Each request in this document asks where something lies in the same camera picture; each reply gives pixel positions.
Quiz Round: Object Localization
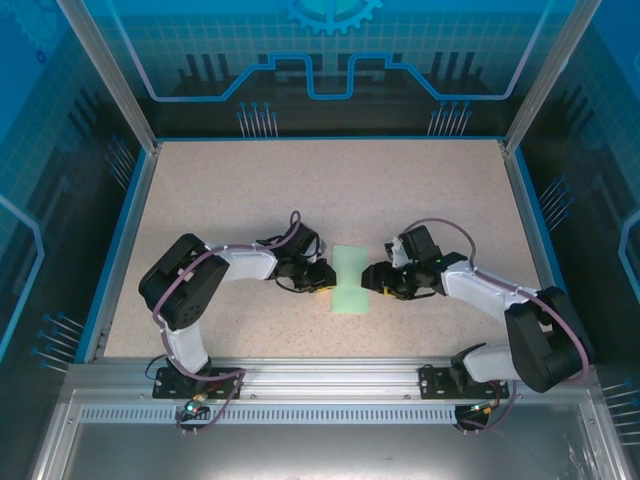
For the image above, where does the slotted cable duct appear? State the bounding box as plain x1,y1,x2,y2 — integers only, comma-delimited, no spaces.
78,405,459,426

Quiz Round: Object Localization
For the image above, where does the aluminium mounting rail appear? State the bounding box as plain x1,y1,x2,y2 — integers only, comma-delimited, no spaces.
67,355,599,401

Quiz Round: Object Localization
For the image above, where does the green paper sheet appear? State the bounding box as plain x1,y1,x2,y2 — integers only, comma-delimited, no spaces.
329,244,371,315

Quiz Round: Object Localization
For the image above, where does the metal tray panel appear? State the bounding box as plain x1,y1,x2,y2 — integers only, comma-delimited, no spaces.
29,388,632,480

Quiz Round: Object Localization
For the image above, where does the cable connector plug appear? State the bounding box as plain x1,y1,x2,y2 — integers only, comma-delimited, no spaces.
180,392,212,420
462,399,502,419

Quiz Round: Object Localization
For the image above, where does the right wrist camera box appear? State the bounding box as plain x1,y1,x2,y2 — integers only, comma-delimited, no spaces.
383,237,405,270

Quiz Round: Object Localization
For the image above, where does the aluminium side rail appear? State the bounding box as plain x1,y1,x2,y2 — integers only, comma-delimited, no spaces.
82,142,162,364
499,142,577,362

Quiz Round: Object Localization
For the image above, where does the aluminium frame post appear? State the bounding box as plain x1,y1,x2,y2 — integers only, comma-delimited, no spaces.
55,0,162,154
501,0,605,155

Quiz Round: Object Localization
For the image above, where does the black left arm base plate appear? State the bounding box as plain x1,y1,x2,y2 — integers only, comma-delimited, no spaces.
152,366,245,400

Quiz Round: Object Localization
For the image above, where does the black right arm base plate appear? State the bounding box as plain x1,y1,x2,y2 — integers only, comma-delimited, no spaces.
418,364,511,400

